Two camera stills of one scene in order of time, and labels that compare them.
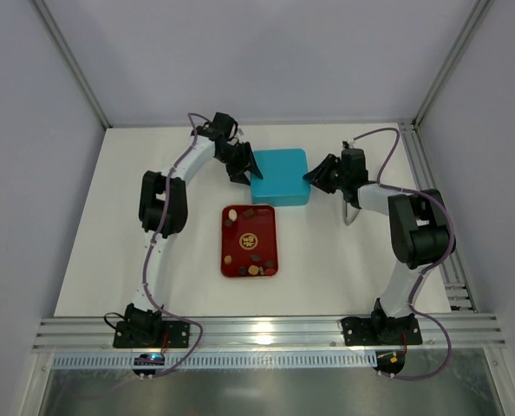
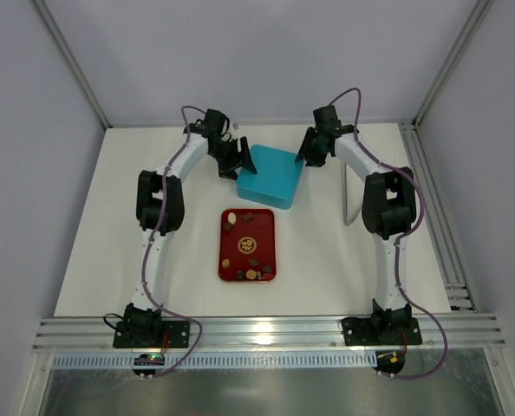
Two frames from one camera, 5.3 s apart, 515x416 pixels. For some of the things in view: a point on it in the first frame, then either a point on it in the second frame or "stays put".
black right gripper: x=333 y=172 to x=311 y=150
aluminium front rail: x=466 y=334 stays put
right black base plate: x=381 y=331 stays put
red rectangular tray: x=249 y=243 stays put
